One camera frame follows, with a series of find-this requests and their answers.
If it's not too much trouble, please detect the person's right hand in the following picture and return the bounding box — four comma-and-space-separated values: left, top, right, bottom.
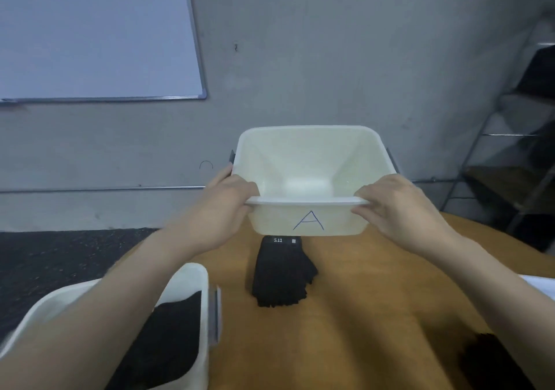
351, 174, 461, 261

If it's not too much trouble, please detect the person's left hand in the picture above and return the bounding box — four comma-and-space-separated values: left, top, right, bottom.
177, 167, 260, 257

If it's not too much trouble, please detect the black fingerless glove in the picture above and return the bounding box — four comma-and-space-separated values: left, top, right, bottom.
458, 333, 534, 390
251, 235, 319, 309

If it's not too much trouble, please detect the black strapped glove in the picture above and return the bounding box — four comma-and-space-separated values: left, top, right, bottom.
251, 235, 319, 309

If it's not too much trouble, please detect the white plastic bin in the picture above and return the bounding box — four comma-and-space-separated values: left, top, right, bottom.
231, 125, 400, 236
0, 262, 222, 390

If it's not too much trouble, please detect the pile of black gloves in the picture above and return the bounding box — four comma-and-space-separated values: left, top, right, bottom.
104, 290, 202, 390

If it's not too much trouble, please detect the stack of black gloves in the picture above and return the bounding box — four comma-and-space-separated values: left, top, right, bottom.
104, 290, 202, 390

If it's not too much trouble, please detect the person's left forearm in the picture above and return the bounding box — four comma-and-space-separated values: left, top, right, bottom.
0, 225, 209, 390

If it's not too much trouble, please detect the person's right forearm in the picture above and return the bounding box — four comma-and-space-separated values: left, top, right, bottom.
429, 229, 555, 390

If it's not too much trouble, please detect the white flat tray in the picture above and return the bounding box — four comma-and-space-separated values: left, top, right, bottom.
520, 274, 555, 302

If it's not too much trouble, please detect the whiteboard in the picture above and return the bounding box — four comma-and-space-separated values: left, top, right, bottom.
0, 0, 209, 104

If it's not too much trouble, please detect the metal rack frame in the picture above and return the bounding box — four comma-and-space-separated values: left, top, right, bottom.
441, 13, 555, 252

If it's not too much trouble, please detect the grey wall pipe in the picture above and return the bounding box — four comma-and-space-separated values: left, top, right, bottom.
0, 176, 456, 196

